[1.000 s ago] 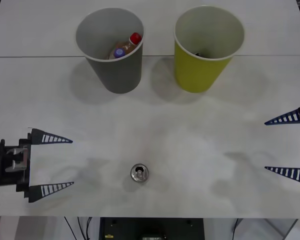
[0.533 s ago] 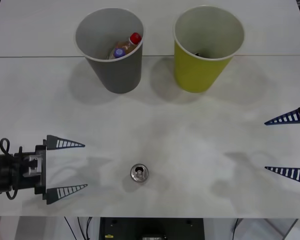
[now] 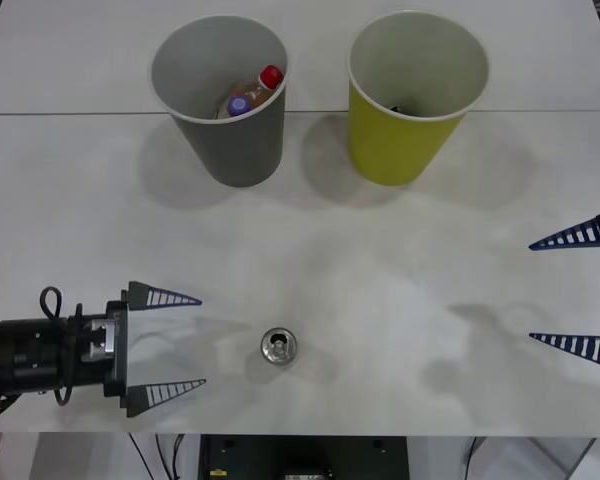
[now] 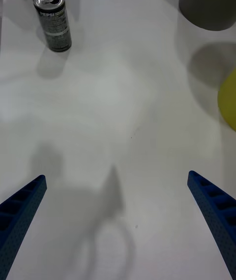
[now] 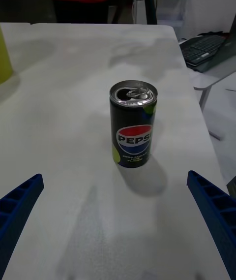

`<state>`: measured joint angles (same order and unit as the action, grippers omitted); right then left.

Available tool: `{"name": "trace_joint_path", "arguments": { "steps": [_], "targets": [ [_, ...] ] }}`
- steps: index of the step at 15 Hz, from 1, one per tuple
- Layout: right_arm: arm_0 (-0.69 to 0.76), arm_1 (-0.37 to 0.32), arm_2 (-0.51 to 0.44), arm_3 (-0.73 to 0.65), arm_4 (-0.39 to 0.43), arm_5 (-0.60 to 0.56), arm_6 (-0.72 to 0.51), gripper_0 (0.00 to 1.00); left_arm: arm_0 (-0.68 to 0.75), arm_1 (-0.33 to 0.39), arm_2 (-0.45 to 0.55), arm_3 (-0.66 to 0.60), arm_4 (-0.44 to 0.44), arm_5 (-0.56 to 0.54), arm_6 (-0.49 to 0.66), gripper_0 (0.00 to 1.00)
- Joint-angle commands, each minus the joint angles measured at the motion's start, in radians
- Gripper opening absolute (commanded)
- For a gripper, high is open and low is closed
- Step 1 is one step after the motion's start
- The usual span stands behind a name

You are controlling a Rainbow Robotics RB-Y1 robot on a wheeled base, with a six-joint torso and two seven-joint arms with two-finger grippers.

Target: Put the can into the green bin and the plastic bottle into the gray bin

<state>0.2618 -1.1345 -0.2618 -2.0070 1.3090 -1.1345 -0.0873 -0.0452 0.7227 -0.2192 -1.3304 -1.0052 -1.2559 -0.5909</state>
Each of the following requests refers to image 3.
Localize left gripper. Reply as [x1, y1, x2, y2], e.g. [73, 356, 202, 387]
[64, 280, 208, 419]

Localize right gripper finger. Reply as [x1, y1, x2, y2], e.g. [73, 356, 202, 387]
[527, 206, 600, 252]
[528, 331, 600, 374]

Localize silver drink can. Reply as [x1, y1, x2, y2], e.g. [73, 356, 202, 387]
[259, 326, 300, 367]

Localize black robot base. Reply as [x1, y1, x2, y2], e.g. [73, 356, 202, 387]
[199, 434, 409, 480]

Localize yellow-green plastic bin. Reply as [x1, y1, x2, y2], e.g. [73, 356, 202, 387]
[346, 9, 491, 188]

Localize grey plastic bin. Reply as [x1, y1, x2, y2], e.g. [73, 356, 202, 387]
[149, 13, 290, 189]

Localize purple-capped bottle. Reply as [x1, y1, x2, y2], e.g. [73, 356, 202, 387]
[215, 95, 253, 121]

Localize red-capped amber bottle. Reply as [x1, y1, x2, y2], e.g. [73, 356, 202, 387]
[227, 64, 286, 114]

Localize black cable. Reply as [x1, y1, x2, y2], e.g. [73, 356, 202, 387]
[463, 436, 479, 480]
[128, 433, 155, 480]
[154, 433, 175, 480]
[171, 433, 187, 480]

